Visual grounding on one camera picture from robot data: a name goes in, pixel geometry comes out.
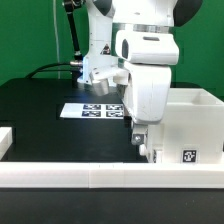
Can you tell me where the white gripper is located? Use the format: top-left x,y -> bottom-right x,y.
90,30 -> 179,145

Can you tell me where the white drawer cabinet box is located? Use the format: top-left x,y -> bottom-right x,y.
147,88 -> 224,164

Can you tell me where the white front drawer tray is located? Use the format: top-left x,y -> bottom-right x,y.
139,144 -> 157,163

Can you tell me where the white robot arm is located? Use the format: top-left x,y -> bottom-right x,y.
80,0 -> 203,145

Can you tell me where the white base tag plate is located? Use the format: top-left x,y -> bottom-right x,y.
60,103 -> 124,119

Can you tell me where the white front fence wall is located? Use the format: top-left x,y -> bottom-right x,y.
0,162 -> 224,188

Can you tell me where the white fence wall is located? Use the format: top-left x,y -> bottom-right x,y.
0,127 -> 13,160
0,162 -> 224,188

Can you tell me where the black cable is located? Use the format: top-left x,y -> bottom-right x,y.
24,61 -> 83,80

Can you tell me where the white left fence wall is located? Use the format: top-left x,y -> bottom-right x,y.
0,127 -> 13,160

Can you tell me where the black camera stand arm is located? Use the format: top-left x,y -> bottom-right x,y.
63,0 -> 83,60

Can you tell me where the white thin cable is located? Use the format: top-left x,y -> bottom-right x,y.
52,0 -> 62,80

